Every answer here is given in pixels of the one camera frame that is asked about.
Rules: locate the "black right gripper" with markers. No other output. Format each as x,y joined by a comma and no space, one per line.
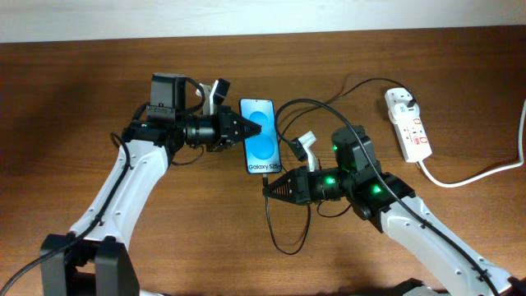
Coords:
302,184

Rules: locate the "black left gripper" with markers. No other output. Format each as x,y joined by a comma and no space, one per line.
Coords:
226,134

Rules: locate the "blue screen Galaxy smartphone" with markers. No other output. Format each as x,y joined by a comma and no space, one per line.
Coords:
261,151

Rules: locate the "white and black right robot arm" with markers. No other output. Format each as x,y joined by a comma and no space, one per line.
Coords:
394,208

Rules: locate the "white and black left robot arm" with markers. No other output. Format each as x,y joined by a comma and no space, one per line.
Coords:
93,259

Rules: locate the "white charger plug adapter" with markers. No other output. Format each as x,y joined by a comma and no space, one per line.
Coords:
401,113

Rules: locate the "white power strip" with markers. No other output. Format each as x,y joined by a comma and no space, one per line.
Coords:
412,137

